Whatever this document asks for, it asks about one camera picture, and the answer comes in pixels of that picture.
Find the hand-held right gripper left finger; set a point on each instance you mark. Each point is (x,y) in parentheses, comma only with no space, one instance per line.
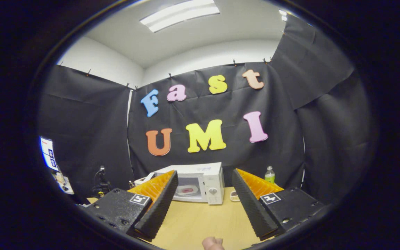
(158,211)

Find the white divided tray of beans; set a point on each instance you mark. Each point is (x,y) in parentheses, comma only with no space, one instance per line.
(234,196)

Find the green drink bottle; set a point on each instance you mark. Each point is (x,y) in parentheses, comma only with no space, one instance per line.
(269,177)

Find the long ceiling light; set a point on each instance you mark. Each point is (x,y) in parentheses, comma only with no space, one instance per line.
(179,15)

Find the small ceiling light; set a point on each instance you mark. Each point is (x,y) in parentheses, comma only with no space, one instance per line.
(283,15)

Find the white toaster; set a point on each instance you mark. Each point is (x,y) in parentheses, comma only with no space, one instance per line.
(142,181)

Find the black backdrop cloth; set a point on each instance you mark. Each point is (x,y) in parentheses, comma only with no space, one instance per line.
(200,107)

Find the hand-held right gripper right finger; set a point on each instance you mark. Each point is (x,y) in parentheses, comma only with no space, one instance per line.
(252,208)

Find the white microwave oven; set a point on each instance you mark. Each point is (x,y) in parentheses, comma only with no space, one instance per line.
(214,180)

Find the white side desk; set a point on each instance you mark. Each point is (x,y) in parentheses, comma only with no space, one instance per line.
(64,184)

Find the white plate with pink food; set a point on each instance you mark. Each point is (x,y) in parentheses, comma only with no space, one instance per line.
(188,190)

